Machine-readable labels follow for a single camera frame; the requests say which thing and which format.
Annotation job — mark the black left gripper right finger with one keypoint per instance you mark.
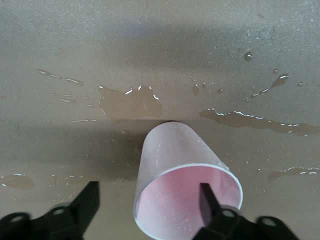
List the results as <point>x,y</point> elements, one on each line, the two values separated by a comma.
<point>212,215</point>

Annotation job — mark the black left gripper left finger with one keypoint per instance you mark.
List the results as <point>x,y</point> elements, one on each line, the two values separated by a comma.
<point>80,212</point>

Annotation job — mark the pink plastic cup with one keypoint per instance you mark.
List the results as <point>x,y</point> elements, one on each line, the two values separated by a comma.
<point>175,155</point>

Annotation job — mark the brown table cover mat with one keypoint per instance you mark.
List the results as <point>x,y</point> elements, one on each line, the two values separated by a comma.
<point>75,37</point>

